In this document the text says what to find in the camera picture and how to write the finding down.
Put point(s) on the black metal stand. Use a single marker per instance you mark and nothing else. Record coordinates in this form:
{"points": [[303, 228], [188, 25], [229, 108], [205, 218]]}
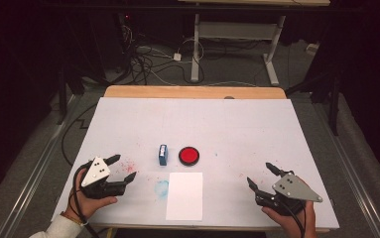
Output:
{"points": [[333, 102], [62, 95]]}

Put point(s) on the person's left hand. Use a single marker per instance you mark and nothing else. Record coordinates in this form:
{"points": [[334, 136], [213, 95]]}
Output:
{"points": [[88, 203]]}

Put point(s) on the round red ink pad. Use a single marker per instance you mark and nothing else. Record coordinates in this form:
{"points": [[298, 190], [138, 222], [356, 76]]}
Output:
{"points": [[189, 155]]}

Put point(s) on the white metal frame desk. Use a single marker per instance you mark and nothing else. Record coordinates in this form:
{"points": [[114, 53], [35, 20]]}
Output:
{"points": [[237, 30]]}

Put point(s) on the white paper sheet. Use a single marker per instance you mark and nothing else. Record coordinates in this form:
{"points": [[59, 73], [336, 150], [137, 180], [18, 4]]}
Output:
{"points": [[185, 196]]}

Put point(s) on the white power adapter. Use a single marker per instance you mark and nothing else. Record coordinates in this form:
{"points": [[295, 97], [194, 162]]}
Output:
{"points": [[177, 57]]}

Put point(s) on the metal floor rail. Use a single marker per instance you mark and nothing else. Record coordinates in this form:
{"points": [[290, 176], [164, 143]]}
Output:
{"points": [[353, 175], [35, 168]]}

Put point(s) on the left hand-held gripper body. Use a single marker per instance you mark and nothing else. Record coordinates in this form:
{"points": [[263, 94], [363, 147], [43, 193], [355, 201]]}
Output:
{"points": [[95, 172]]}

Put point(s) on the blue stamp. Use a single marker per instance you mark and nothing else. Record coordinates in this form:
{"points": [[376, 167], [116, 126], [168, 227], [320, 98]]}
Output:
{"points": [[163, 155]]}

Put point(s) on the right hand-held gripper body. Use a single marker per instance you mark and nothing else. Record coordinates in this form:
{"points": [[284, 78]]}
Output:
{"points": [[293, 188]]}

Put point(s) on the person's right hand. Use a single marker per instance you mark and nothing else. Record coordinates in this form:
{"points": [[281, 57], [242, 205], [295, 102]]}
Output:
{"points": [[291, 226]]}

